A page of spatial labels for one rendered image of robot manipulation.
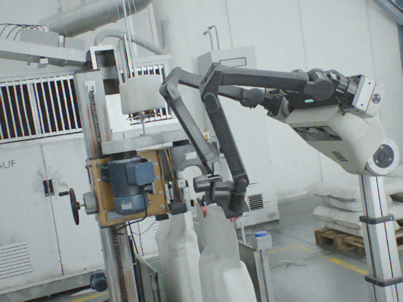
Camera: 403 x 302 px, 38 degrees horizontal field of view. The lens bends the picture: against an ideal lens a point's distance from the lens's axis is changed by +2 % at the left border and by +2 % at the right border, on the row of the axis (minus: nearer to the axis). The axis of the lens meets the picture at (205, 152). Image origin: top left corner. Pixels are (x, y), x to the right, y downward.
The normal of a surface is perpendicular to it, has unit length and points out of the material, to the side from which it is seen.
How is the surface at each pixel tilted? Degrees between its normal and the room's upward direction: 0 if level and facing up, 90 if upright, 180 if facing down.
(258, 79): 115
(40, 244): 90
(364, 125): 90
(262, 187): 90
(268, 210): 90
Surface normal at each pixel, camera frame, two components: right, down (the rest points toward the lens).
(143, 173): 0.69, -0.05
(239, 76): 0.10, 0.47
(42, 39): 0.18, 0.00
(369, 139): 0.66, 0.37
